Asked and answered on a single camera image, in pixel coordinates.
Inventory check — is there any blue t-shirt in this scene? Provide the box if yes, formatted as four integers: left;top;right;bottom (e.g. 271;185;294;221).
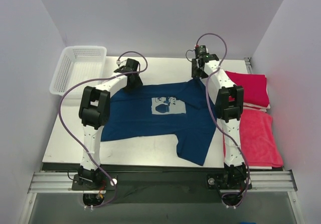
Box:
101;79;216;166

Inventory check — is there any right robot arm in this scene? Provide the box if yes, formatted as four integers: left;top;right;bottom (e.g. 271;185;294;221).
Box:
192;59;246;188

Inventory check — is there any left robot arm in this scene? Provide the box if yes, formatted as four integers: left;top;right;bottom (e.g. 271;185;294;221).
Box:
78;73;142;190

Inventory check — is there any white plastic basket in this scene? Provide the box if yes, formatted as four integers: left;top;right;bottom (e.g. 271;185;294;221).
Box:
49;46;107;96

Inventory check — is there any folded red t-shirt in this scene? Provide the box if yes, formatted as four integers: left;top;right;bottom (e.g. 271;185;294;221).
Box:
225;71;270;109

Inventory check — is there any pink towel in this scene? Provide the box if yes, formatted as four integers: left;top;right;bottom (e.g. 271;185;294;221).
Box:
239;109;283;168

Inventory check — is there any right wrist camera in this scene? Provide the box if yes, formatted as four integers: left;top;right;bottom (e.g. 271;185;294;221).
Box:
194;45;219;63

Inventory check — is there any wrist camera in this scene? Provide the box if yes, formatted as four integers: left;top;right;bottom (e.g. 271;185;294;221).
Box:
194;45;219;63
114;58;140;73

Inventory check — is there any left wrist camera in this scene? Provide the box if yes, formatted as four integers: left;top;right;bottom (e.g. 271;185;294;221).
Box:
114;58;140;73

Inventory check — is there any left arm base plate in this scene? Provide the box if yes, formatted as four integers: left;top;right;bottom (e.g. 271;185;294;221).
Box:
71;174;115;191

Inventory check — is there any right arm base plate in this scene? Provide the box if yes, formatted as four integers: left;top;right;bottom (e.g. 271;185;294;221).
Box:
206;173;247;190

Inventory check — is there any aluminium rail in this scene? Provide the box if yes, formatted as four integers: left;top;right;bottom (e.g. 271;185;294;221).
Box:
28;171;297;193

